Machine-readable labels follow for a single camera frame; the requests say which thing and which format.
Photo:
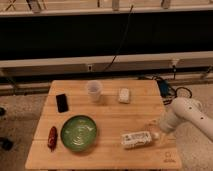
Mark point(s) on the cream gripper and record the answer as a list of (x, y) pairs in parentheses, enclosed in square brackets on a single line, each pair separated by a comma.
[(157, 134)]

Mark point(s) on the white labelled plastic bottle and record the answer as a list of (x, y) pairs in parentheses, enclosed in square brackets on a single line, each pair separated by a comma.
[(138, 139)]

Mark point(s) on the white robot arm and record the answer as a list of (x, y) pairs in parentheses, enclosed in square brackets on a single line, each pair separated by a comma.
[(184, 110)]

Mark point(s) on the blue power adapter box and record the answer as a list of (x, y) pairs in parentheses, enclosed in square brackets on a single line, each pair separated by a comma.
[(164, 88)]

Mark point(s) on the white sponge block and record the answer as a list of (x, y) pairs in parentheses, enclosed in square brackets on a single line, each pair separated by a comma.
[(124, 95)]

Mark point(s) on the translucent plastic cup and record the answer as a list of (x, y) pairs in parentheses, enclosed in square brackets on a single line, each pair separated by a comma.
[(94, 89)]

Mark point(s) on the green bowl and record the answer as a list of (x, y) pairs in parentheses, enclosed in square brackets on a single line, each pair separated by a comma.
[(78, 133)]

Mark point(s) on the black smartphone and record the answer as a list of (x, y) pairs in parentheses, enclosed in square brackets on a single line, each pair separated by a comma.
[(62, 104)]

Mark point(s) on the red chili pepper toy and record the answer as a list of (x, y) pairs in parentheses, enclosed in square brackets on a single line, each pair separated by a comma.
[(52, 138)]

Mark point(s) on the white wall socket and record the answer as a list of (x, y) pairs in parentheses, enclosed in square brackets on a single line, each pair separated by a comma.
[(90, 67)]

